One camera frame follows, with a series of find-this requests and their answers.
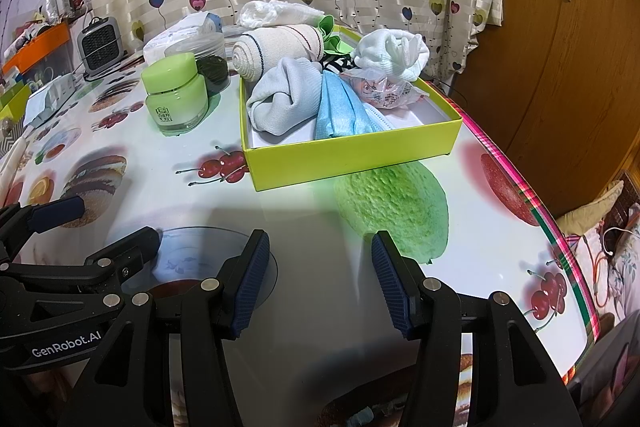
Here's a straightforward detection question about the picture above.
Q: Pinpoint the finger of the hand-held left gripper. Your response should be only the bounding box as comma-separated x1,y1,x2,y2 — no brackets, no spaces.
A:
85,227,161,280
0,196,86,248

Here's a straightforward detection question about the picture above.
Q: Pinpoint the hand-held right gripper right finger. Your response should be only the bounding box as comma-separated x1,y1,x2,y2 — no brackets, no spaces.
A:
371,230,583,427

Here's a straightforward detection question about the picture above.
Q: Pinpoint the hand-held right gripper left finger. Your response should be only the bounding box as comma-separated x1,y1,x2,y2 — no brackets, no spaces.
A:
57,229,272,427

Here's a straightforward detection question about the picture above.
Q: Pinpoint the yellow-green cardboard box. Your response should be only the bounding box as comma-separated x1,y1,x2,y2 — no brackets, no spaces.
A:
239,24,463,192

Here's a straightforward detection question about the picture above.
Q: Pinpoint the blue face mask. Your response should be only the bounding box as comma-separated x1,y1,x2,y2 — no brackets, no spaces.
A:
314,72,426,142

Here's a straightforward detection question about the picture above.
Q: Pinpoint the pink printed plastic packet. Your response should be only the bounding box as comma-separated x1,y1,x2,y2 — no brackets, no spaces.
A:
340,69,431,110

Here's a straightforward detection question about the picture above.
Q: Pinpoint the grey sock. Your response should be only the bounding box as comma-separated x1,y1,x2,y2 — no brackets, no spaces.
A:
246,57,326,135

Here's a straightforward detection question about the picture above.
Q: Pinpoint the large black-white striped sock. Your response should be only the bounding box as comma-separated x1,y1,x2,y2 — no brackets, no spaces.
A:
320,54,358,72

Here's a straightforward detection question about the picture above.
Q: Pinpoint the white sock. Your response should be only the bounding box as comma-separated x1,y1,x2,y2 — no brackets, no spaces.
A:
350,31,431,82

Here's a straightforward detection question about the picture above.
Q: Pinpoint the cream towel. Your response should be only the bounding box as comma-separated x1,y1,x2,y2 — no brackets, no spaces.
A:
231,25,326,82

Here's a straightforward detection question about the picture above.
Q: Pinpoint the green microfiber cloth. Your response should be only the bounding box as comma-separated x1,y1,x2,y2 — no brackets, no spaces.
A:
317,14,358,55

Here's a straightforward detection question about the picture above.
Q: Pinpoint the small yellow-green carton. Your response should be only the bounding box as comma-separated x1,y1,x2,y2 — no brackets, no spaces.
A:
0,84,31,122

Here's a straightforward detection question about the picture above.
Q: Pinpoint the green cream jar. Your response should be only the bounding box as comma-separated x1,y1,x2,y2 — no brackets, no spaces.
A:
141,53,208,136

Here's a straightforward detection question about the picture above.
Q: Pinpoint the orange storage box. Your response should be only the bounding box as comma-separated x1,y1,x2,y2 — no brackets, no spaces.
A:
2,23,71,75

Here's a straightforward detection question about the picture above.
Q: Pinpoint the small grey heater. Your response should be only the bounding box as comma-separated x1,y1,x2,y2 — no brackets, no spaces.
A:
76,16,126,74

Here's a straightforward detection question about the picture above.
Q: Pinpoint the glass jar with dark contents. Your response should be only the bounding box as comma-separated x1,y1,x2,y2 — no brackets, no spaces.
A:
164,32,231,96

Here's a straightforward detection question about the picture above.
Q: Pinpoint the white tissue pack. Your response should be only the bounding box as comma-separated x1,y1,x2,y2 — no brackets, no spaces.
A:
142,13,226,62

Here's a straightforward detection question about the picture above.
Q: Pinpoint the yellowish pillow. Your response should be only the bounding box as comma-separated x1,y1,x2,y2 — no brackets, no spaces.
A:
555,179,626,238

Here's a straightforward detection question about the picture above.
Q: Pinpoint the floral bed sheet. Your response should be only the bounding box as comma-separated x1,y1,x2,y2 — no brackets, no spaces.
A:
565,207,640,323

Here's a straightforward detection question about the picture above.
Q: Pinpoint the wooden wardrobe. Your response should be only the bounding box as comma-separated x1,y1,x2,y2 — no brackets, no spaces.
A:
440,0,640,218

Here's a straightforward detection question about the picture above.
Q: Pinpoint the white crumpled cloth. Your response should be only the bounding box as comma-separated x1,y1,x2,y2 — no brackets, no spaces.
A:
236,0,326,28

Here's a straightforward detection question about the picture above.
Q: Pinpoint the orange cable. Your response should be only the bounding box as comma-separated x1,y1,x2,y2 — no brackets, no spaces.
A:
592,232,623,308

